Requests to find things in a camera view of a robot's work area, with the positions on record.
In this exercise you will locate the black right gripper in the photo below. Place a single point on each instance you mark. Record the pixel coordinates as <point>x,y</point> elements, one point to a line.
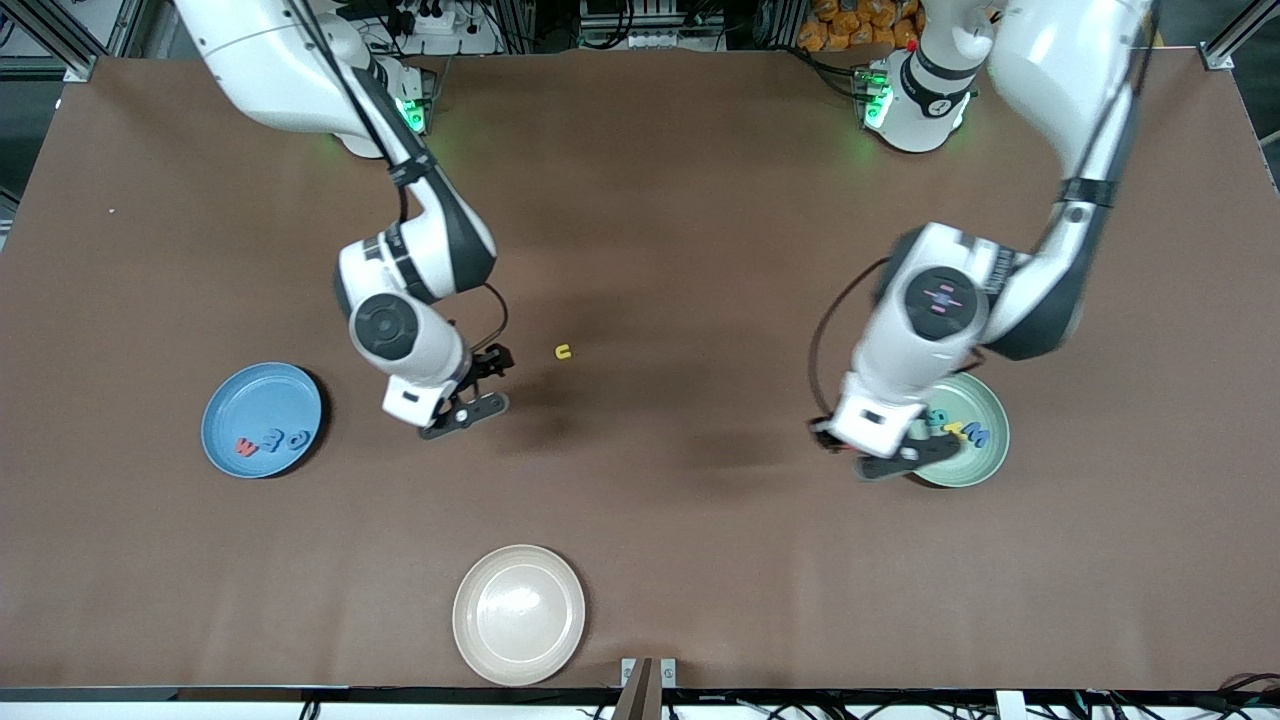
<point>486,364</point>

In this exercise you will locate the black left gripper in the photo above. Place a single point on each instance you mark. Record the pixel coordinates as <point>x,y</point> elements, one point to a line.
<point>822,433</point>

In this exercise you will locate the teal uppercase letter R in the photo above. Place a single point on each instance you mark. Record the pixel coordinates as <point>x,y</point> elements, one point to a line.
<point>940,417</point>

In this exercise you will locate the yellow uppercase letter H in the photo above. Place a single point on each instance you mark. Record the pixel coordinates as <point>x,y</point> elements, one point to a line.
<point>959,430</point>

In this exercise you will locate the blue uppercase letter M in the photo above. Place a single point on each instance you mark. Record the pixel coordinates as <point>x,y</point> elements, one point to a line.
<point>978,437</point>

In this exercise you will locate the blue lowercase letter o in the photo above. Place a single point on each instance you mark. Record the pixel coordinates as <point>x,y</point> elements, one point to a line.
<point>289,438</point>

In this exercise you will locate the blue lowercase letter m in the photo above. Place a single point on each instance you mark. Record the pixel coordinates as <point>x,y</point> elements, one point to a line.
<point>271,441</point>

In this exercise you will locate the red lowercase foam letter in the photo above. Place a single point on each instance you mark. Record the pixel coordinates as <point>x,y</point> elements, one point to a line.
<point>246,447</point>

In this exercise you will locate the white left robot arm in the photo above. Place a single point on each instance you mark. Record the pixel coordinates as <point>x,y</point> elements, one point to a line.
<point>1040,290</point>

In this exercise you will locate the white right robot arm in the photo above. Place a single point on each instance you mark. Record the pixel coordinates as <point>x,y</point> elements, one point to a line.
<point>440,240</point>

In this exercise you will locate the green plate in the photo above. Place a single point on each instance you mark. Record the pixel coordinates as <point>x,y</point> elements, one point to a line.
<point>985,465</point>

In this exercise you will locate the blue plate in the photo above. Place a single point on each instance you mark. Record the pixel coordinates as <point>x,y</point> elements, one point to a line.
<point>250,400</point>

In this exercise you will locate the beige plate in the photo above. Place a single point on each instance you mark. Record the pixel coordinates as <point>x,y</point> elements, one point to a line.
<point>518,614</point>

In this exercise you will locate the white power strip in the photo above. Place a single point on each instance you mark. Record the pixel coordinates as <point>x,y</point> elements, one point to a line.
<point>432,18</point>

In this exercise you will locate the grey metal rack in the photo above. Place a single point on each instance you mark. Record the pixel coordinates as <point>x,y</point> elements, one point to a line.
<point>650,35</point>

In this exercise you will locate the orange bag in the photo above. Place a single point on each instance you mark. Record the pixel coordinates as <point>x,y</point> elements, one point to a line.
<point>850,25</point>

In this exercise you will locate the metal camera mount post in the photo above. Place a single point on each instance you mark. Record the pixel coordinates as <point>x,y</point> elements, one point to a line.
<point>648,690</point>

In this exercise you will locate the aluminium frame post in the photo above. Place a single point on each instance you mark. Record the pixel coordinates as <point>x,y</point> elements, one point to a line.
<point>1225,45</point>
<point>60,45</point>

